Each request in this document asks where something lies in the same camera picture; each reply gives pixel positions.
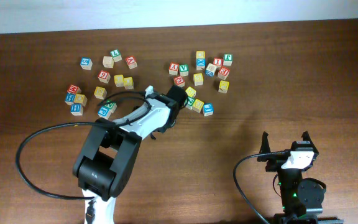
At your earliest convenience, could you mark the blue tilted wooden block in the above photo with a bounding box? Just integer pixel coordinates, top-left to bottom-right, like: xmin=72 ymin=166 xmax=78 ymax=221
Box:
xmin=205 ymin=63 xmax=217 ymax=77

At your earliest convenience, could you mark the blue X wooden block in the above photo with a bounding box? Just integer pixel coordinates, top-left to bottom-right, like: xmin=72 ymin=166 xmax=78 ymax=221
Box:
xmin=196 ymin=58 xmax=206 ymax=70

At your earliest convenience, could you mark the red M wooden block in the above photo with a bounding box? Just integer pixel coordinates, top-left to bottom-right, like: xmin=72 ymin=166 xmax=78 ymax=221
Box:
xmin=67 ymin=85 xmax=81 ymax=95

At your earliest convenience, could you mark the yellow O block 2 side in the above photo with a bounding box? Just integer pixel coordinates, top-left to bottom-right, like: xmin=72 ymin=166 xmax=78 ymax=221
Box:
xmin=123 ymin=77 xmax=134 ymax=90

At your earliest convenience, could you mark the red I wooden block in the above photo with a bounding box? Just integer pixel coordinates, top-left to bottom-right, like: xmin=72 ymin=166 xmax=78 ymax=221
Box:
xmin=213 ymin=58 xmax=223 ymax=68

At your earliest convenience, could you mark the blue P wooden block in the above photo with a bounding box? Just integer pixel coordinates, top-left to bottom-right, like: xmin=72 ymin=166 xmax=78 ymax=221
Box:
xmin=98 ymin=106 xmax=111 ymax=119

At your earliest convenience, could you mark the red Y wooden block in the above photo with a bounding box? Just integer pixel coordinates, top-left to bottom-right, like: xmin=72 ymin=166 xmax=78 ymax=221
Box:
xmin=168 ymin=63 xmax=179 ymax=75

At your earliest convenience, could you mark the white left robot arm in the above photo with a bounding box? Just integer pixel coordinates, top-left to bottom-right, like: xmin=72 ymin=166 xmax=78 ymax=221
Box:
xmin=73 ymin=86 xmax=188 ymax=223

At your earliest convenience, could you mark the red 6 wooden block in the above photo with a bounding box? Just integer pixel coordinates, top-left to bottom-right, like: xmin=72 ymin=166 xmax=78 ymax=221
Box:
xmin=98 ymin=70 xmax=111 ymax=83

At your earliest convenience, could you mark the green Z wooden block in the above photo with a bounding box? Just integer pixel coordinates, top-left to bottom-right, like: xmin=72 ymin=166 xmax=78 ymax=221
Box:
xmin=185 ymin=96 xmax=195 ymax=110

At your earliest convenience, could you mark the blue H wooden block back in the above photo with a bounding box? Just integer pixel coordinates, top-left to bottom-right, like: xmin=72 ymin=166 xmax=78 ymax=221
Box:
xmin=65 ymin=93 xmax=75 ymax=105

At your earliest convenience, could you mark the blue 5 wooden block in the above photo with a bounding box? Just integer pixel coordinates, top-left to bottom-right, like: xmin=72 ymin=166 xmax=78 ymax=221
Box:
xmin=80 ymin=57 xmax=93 ymax=70

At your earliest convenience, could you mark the blue U wooden block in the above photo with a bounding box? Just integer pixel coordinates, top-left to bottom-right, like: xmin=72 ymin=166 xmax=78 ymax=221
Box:
xmin=203 ymin=103 xmax=214 ymax=116

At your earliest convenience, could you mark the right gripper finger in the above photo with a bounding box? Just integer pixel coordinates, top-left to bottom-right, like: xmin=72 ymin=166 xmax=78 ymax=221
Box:
xmin=259 ymin=131 xmax=271 ymax=154
xmin=301 ymin=131 xmax=313 ymax=146

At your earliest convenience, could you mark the plain picture wooden block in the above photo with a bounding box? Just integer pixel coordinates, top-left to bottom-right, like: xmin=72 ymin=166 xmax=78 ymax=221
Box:
xmin=103 ymin=56 xmax=114 ymax=68

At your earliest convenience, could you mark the blue H wooden block front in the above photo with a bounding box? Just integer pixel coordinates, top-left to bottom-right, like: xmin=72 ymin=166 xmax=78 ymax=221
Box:
xmin=70 ymin=104 xmax=83 ymax=116

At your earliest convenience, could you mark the yellow centre wooden block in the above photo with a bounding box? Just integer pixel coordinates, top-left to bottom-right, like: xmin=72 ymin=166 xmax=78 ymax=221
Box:
xmin=193 ymin=73 xmax=204 ymax=86

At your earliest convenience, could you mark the green V wooden block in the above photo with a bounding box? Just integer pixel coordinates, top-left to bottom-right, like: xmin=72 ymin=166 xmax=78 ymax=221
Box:
xmin=179 ymin=64 xmax=189 ymax=77

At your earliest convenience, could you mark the yellow G wooden block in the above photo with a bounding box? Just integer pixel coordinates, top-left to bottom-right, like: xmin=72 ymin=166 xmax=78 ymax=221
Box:
xmin=192 ymin=99 xmax=204 ymax=113

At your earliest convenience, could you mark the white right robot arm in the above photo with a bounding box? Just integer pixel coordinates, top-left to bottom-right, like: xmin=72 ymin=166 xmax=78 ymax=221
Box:
xmin=257 ymin=131 xmax=344 ymax=224

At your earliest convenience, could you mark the yellow wooden block X side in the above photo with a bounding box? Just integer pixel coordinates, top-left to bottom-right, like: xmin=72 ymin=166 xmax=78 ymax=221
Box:
xmin=114 ymin=75 xmax=124 ymax=87

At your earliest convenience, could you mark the green L wooden block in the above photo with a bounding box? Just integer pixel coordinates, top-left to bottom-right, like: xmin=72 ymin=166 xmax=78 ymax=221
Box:
xmin=110 ymin=49 xmax=122 ymax=62

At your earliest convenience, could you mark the red Q wooden block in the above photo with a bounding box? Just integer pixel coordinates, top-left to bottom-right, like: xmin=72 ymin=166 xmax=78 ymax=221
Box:
xmin=173 ymin=76 xmax=185 ymax=87

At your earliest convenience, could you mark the yellow top stacked block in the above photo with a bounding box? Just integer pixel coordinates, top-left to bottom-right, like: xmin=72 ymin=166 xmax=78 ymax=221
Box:
xmin=196 ymin=50 xmax=206 ymax=59

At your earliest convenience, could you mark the yellow O wooden block left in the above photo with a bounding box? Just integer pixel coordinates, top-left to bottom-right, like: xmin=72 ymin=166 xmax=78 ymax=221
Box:
xmin=74 ymin=94 xmax=88 ymax=106

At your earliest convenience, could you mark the red E wooden block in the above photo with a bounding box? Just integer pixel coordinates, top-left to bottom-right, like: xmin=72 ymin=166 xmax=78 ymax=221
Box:
xmin=218 ymin=67 xmax=230 ymax=80

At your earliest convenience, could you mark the blue h wooden block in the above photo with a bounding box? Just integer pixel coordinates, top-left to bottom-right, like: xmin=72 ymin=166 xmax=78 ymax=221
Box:
xmin=65 ymin=93 xmax=75 ymax=105
xmin=70 ymin=104 xmax=83 ymax=116

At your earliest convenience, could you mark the green N wooden block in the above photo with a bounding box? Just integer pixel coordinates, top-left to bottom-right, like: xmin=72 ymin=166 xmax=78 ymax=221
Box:
xmin=104 ymin=100 xmax=117 ymax=113

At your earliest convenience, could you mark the yellow right wooden block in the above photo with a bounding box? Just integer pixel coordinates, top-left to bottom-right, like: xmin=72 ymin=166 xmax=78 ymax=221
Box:
xmin=218 ymin=80 xmax=229 ymax=93

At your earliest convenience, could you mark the yellow S wooden block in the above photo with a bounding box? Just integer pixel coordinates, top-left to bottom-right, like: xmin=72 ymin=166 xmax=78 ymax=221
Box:
xmin=94 ymin=86 xmax=107 ymax=100

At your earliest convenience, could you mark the green J wooden block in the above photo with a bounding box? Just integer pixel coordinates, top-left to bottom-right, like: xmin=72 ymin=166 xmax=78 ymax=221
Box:
xmin=223 ymin=54 xmax=233 ymax=66

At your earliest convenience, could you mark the yellow W wooden block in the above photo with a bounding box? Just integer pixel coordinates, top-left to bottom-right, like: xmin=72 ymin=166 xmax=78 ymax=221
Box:
xmin=185 ymin=86 xmax=196 ymax=98

